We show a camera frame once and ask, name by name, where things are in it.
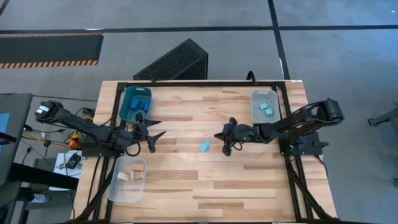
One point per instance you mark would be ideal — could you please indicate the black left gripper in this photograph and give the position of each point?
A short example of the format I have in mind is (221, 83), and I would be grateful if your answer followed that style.
(136, 137)

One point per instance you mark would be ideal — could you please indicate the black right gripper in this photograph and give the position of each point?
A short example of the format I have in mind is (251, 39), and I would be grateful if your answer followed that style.
(245, 133)

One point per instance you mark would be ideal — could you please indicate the light turquoise block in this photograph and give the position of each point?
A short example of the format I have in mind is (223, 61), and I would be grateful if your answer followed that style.
(204, 146)
(269, 112)

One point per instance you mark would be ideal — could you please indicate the wooden rectangular block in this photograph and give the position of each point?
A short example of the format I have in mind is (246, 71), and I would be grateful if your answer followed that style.
(138, 167)

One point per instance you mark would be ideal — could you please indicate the wooden arch block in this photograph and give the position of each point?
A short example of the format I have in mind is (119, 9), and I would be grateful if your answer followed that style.
(138, 175)

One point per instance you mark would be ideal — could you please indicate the light turquoise cube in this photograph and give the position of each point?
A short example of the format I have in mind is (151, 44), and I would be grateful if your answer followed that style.
(263, 106)

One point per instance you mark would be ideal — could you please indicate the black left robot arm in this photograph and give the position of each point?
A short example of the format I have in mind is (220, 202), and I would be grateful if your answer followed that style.
(81, 126)

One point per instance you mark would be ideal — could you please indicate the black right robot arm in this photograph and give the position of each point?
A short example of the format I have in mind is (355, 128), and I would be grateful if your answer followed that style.
(295, 123)

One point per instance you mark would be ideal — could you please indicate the teal plastic bin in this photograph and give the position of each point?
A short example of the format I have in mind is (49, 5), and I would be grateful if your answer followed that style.
(135, 116)

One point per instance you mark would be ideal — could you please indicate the blue block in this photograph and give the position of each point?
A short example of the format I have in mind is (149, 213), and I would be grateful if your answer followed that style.
(146, 105)
(135, 103)

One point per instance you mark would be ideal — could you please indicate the white plastic bin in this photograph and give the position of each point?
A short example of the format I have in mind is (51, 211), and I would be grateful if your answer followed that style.
(261, 119)

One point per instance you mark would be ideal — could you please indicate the clear plastic bin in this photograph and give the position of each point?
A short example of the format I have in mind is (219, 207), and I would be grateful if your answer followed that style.
(126, 189)

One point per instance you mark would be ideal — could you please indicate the black mesh computer tower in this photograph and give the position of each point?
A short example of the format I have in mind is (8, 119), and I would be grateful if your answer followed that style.
(174, 62)

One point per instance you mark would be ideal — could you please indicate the orange connector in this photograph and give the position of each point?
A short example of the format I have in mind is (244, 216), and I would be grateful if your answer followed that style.
(73, 143)

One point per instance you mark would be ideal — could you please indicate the small black device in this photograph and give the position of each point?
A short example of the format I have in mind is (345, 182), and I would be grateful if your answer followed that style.
(73, 160)

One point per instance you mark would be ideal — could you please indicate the small white sticker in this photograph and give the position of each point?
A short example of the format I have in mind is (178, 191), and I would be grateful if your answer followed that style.
(297, 81)

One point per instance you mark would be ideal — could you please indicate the white paper sheet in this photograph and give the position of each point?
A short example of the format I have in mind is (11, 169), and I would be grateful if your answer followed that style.
(60, 167)

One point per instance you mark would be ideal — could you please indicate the black beam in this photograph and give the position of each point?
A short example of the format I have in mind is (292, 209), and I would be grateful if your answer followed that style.
(43, 175)

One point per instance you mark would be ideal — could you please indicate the black hazard-striped floor mat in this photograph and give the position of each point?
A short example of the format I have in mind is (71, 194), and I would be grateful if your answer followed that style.
(49, 48)

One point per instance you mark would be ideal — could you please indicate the white-labelled black cylinder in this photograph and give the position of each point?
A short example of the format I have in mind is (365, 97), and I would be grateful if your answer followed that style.
(38, 198)

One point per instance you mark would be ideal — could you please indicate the black side table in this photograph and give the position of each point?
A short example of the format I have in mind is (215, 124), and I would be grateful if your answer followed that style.
(15, 124)

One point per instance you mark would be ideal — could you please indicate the blue panel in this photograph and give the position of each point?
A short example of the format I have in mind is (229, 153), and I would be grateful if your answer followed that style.
(3, 123)

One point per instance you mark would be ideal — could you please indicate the black aluminium table frame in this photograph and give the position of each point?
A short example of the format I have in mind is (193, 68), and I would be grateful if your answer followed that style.
(171, 84)

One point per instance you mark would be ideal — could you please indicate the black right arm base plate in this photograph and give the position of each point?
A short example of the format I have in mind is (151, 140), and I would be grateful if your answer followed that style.
(314, 146)

